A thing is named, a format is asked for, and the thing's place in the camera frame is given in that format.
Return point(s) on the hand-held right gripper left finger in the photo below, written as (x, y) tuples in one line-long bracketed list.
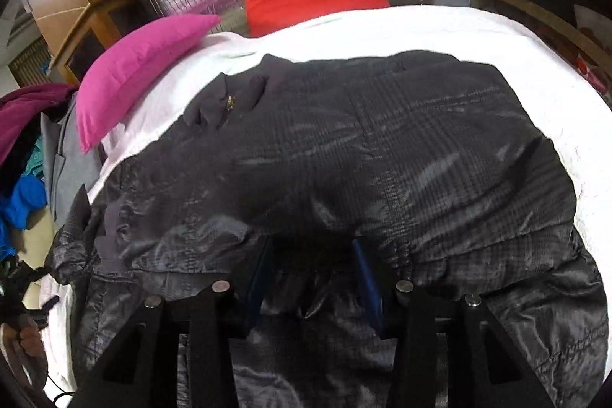
[(256, 288)]

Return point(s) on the pink pillow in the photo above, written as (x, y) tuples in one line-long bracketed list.
[(129, 73)]

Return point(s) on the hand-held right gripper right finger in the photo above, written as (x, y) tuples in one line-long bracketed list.
[(370, 293)]

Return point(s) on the grey cloth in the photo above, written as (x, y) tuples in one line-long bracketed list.
[(67, 169)]

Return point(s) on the black quilted jacket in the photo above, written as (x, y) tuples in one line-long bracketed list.
[(358, 150)]

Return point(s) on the white fleece blanket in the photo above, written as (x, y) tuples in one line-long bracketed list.
[(478, 35)]

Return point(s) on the person's left hand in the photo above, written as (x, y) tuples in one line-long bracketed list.
[(28, 341)]

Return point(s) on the red hanging cloth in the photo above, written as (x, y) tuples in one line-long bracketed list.
[(590, 71)]

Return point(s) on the blue cloth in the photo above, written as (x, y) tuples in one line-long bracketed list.
[(19, 202)]

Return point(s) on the maroon cloth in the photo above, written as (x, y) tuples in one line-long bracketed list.
[(28, 111)]

